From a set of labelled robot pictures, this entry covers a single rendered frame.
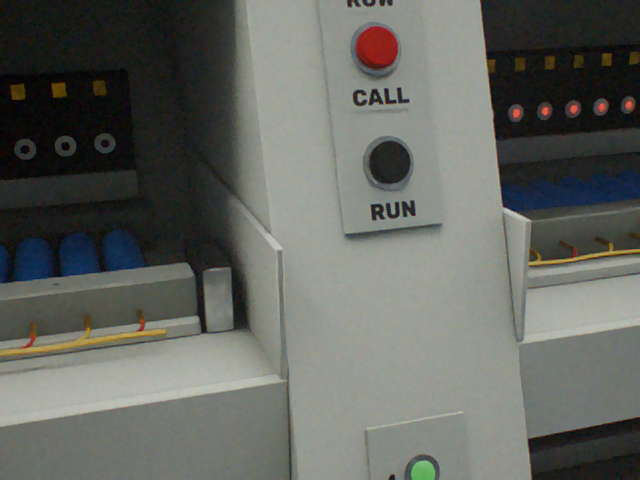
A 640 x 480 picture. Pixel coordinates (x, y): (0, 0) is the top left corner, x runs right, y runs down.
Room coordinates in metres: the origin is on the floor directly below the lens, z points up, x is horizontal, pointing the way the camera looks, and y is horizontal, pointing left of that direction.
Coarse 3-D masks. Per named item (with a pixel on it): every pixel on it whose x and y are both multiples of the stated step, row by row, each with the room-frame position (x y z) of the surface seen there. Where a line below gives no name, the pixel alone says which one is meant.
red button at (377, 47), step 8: (368, 32) 0.31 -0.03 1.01; (376, 32) 0.32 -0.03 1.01; (384, 32) 0.32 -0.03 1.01; (360, 40) 0.32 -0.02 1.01; (368, 40) 0.31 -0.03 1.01; (376, 40) 0.32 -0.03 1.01; (384, 40) 0.32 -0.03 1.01; (392, 40) 0.32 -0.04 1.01; (360, 48) 0.32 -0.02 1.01; (368, 48) 0.31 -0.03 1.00; (376, 48) 0.32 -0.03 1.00; (384, 48) 0.32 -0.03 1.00; (392, 48) 0.32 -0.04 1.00; (360, 56) 0.32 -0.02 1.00; (368, 56) 0.31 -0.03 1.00; (376, 56) 0.32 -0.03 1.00; (384, 56) 0.32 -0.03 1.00; (392, 56) 0.32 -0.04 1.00; (368, 64) 0.32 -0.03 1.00; (376, 64) 0.32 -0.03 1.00; (384, 64) 0.32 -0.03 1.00
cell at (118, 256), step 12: (108, 240) 0.41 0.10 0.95; (120, 240) 0.41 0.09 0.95; (132, 240) 0.41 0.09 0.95; (108, 252) 0.40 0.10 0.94; (120, 252) 0.39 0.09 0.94; (132, 252) 0.39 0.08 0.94; (108, 264) 0.39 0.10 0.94; (120, 264) 0.38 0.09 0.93; (132, 264) 0.37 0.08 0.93; (144, 264) 0.38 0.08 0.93
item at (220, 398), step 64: (0, 192) 0.44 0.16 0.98; (64, 192) 0.45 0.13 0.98; (128, 192) 0.46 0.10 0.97; (192, 192) 0.47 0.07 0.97; (192, 256) 0.36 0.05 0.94; (256, 256) 0.32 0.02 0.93; (256, 320) 0.34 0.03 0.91; (0, 384) 0.31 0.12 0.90; (64, 384) 0.31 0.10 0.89; (128, 384) 0.31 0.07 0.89; (192, 384) 0.31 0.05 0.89; (256, 384) 0.31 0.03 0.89; (0, 448) 0.28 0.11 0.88; (64, 448) 0.29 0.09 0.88; (128, 448) 0.30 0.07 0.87; (192, 448) 0.30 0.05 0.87; (256, 448) 0.31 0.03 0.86
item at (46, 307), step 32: (0, 288) 0.34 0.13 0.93; (32, 288) 0.34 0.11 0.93; (64, 288) 0.33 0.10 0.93; (96, 288) 0.34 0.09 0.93; (128, 288) 0.34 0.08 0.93; (160, 288) 0.34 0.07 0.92; (192, 288) 0.35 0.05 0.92; (0, 320) 0.33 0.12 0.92; (32, 320) 0.33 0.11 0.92; (64, 320) 0.34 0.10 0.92; (96, 320) 0.34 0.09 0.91; (128, 320) 0.34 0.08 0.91; (160, 320) 0.35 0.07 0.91; (0, 352) 0.31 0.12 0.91; (32, 352) 0.32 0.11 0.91
